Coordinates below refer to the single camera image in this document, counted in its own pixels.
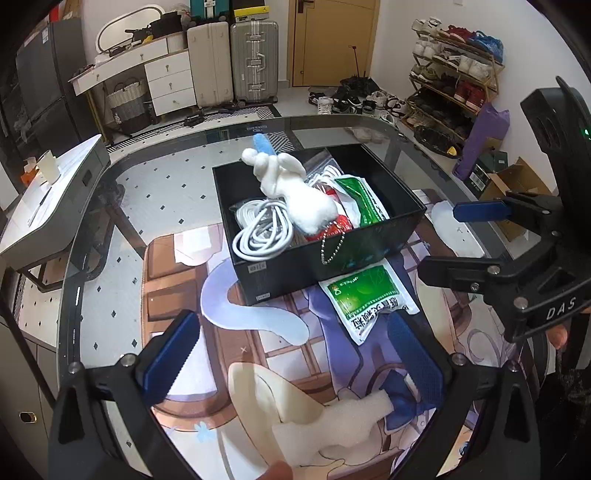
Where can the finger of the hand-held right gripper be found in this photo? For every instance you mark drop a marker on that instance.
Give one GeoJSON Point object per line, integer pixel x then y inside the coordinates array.
{"type": "Point", "coordinates": [461, 272]}
{"type": "Point", "coordinates": [482, 211]}

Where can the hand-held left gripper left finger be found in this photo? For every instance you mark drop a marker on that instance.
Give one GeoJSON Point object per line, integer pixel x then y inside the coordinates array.
{"type": "Point", "coordinates": [173, 350]}

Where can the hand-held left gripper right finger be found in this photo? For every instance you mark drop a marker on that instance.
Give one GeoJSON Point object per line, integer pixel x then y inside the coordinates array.
{"type": "Point", "coordinates": [415, 360]}

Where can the green white medicine packet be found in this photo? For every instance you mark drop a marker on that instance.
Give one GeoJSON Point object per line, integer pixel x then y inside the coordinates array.
{"type": "Point", "coordinates": [364, 198]}
{"type": "Point", "coordinates": [364, 300]}

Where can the red packet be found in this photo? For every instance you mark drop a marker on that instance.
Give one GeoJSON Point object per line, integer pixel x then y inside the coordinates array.
{"type": "Point", "coordinates": [341, 224]}

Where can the black storage box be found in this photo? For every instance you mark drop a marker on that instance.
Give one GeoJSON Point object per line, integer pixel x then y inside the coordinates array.
{"type": "Point", "coordinates": [286, 272]}

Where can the white plush toy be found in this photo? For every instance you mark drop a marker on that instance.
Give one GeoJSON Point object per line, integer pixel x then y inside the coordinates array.
{"type": "Point", "coordinates": [309, 207]}

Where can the person's right hand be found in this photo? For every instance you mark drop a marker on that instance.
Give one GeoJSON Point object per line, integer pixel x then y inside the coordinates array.
{"type": "Point", "coordinates": [558, 335]}

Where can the person's left hand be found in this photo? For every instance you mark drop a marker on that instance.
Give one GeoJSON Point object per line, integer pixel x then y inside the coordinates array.
{"type": "Point", "coordinates": [274, 471]}

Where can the white foam piece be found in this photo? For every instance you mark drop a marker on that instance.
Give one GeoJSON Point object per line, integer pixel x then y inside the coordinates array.
{"type": "Point", "coordinates": [455, 230]}
{"type": "Point", "coordinates": [332, 424]}

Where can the cardboard box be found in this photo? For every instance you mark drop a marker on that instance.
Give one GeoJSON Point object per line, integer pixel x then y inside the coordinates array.
{"type": "Point", "coordinates": [515, 184]}

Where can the dark green box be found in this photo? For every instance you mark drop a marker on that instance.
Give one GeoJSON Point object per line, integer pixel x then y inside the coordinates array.
{"type": "Point", "coordinates": [485, 168]}

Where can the purple bag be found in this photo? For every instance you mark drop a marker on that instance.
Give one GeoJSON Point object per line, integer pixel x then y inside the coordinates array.
{"type": "Point", "coordinates": [485, 138]}

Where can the printed desk mat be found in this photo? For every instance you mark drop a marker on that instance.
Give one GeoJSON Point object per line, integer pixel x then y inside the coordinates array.
{"type": "Point", "coordinates": [258, 350]}

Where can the metal shoe rack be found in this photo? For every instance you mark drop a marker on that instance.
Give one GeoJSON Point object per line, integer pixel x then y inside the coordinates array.
{"type": "Point", "coordinates": [455, 83]}

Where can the grey low cabinet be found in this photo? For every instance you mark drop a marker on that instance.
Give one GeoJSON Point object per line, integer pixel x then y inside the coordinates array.
{"type": "Point", "coordinates": [27, 397]}

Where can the pile of shoes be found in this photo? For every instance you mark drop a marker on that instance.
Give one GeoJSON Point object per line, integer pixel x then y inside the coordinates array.
{"type": "Point", "coordinates": [360, 99]}

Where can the black umbrella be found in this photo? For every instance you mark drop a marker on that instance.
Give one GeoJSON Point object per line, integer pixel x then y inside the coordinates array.
{"type": "Point", "coordinates": [356, 78]}

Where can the white coffee table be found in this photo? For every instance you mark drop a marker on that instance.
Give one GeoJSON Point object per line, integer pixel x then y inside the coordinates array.
{"type": "Point", "coordinates": [69, 198]}

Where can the white cup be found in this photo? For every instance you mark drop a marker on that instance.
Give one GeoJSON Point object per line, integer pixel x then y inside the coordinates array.
{"type": "Point", "coordinates": [48, 167]}

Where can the small orange box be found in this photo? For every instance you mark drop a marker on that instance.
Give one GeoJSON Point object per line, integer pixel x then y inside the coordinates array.
{"type": "Point", "coordinates": [29, 177]}

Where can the wooden door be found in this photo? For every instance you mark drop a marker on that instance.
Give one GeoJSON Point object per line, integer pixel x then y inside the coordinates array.
{"type": "Point", "coordinates": [332, 41]}

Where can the black floor tool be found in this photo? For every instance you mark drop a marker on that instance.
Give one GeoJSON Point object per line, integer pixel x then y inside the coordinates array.
{"type": "Point", "coordinates": [194, 121]}

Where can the patterned rug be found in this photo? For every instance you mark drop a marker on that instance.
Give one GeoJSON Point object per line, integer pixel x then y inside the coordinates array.
{"type": "Point", "coordinates": [258, 110]}

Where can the woven basket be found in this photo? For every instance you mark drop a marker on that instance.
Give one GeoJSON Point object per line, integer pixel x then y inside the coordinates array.
{"type": "Point", "coordinates": [127, 108]}

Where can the white vanity desk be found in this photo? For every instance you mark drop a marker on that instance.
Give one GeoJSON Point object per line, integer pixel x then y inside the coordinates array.
{"type": "Point", "coordinates": [168, 81]}

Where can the silver suitcase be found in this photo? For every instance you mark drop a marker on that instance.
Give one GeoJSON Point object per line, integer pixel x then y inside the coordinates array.
{"type": "Point", "coordinates": [254, 64]}

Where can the beige suitcase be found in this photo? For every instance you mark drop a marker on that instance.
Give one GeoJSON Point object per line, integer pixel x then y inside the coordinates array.
{"type": "Point", "coordinates": [210, 64]}

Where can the black refrigerator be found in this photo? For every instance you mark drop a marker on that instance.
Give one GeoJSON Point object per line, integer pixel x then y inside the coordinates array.
{"type": "Point", "coordinates": [51, 83]}

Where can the stack of shoe boxes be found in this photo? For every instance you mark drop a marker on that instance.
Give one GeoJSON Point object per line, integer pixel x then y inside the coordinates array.
{"type": "Point", "coordinates": [249, 10]}

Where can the black bag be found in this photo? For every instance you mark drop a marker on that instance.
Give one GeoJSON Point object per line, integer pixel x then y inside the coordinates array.
{"type": "Point", "coordinates": [166, 25]}

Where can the oval mirror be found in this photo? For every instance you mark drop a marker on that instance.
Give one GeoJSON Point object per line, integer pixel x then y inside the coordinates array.
{"type": "Point", "coordinates": [115, 25]}

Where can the teal suitcase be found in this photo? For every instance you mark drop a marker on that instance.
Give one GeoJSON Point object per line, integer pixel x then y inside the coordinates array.
{"type": "Point", "coordinates": [210, 10]}

